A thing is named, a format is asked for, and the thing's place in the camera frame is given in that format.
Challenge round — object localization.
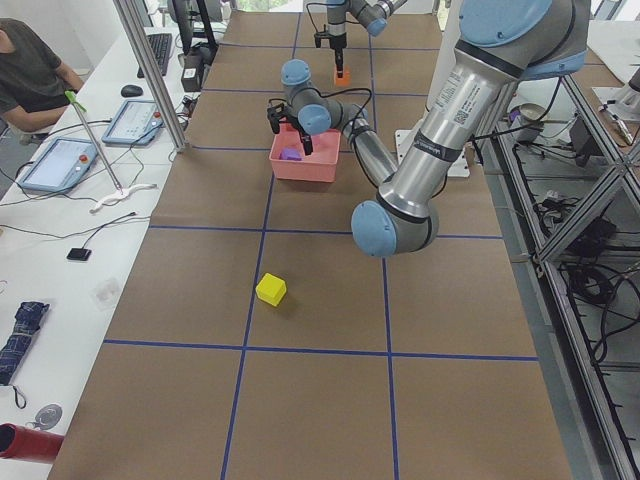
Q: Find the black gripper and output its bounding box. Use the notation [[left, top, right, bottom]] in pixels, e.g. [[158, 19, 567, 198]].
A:
[[314, 30, 347, 76], [266, 99, 313, 155]]

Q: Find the purple foam block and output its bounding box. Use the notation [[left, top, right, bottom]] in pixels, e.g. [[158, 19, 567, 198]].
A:
[[279, 147, 304, 161]]

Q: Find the orange foam block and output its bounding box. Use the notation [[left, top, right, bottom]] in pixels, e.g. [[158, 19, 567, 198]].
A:
[[333, 70, 351, 87]]

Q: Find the yellow foam block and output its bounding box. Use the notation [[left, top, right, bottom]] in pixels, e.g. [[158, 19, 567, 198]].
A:
[[255, 273, 287, 307]]

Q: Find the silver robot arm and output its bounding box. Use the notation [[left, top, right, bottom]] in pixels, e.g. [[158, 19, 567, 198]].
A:
[[267, 1, 590, 257], [314, 0, 407, 82]]

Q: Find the pink plastic bin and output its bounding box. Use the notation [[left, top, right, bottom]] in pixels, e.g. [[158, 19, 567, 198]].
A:
[[269, 124, 341, 183]]

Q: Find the far teach pendant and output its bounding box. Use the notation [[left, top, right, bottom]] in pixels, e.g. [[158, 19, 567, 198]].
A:
[[102, 99, 164, 147]]

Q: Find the teach pendant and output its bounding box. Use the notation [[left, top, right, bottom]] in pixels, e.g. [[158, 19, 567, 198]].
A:
[[17, 138, 97, 193], [102, 99, 164, 147]]

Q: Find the black keyboard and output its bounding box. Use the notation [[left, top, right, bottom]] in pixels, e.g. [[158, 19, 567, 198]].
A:
[[146, 32, 173, 76]]

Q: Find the black computer mouse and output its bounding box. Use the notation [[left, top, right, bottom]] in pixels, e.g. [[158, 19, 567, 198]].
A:
[[120, 84, 144, 98]]

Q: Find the grabber stick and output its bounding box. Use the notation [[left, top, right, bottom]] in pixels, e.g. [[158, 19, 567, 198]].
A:
[[65, 90, 158, 214]]

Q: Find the near teach pendant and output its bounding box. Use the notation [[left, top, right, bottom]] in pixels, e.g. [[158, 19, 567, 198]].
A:
[[17, 138, 97, 193]]

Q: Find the small black puck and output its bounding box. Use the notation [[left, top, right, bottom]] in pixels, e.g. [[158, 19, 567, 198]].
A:
[[66, 247, 92, 262]]

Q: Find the seated person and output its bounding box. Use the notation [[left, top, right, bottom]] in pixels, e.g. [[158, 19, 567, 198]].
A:
[[1, 18, 84, 133]]

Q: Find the folded blue umbrella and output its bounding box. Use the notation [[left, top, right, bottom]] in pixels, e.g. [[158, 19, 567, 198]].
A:
[[1, 301, 50, 386]]

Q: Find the red cylinder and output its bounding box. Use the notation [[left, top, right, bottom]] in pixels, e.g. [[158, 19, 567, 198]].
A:
[[1, 423, 65, 464]]

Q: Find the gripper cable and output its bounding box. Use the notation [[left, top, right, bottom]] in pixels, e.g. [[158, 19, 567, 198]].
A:
[[267, 87, 376, 132]]

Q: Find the aluminium frame post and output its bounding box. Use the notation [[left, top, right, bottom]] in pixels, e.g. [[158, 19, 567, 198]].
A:
[[113, 0, 187, 153]]

